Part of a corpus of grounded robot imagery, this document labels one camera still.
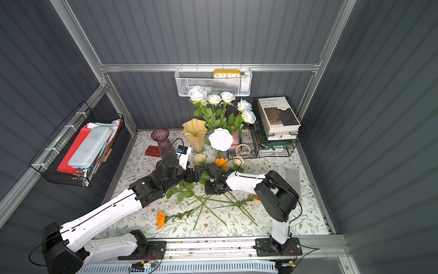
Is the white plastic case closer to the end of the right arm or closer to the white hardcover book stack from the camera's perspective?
the end of the right arm

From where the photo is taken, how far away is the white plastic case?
2.20 feet

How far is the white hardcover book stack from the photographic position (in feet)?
2.98

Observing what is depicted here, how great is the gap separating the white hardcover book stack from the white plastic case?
757mm
